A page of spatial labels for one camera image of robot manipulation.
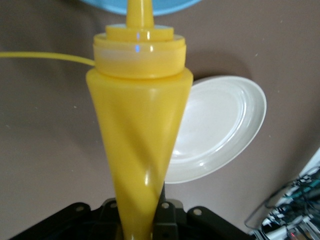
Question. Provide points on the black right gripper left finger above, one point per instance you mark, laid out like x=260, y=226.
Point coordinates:
x=105, y=222

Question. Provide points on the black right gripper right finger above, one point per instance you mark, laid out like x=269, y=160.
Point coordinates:
x=170, y=225

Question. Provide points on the yellow squeeze bottle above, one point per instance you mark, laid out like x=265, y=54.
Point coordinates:
x=137, y=125

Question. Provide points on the beige plate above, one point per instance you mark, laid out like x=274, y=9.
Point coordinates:
x=220, y=130

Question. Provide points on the blue plate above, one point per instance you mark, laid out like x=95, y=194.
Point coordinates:
x=170, y=6

